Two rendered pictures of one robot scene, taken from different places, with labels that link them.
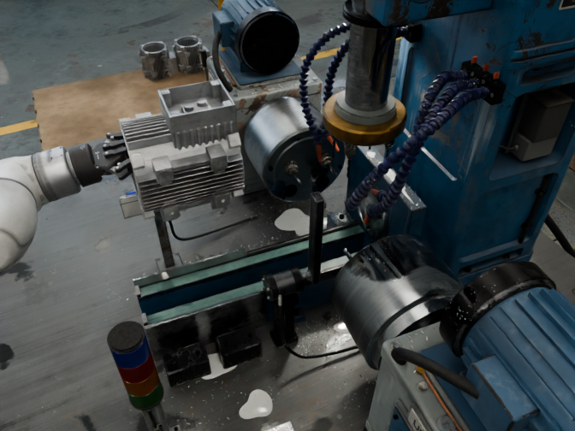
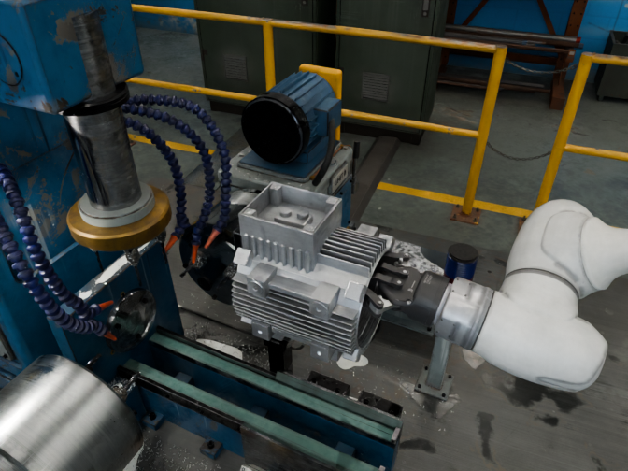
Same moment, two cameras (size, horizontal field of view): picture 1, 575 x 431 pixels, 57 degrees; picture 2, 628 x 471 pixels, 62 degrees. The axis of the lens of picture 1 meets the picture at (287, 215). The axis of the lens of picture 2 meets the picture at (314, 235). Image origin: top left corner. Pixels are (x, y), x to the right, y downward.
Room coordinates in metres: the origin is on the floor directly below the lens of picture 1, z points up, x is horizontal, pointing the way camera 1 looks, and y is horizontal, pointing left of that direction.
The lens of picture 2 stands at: (1.27, 0.66, 1.87)
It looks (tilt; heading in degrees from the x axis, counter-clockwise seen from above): 37 degrees down; 228
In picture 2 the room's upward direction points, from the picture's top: straight up
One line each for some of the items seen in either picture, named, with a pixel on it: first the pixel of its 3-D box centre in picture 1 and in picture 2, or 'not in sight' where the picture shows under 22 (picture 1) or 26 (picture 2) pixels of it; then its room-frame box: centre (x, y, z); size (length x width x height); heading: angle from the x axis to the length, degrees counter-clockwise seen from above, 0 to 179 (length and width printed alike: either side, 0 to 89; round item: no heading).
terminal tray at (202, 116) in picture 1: (198, 114); (292, 225); (0.86, 0.17, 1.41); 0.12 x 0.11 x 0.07; 112
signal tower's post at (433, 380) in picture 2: (148, 399); (447, 324); (0.50, 0.26, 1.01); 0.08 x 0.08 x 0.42; 22
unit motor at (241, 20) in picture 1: (244, 63); not in sight; (1.56, 0.13, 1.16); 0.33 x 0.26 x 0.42; 22
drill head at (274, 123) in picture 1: (287, 139); (26, 469); (1.31, 0.00, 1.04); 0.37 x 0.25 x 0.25; 22
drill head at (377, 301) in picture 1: (409, 315); (246, 240); (0.67, -0.25, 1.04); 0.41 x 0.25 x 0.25; 22
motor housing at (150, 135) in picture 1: (182, 159); (316, 280); (0.85, 0.21, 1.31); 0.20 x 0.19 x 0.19; 112
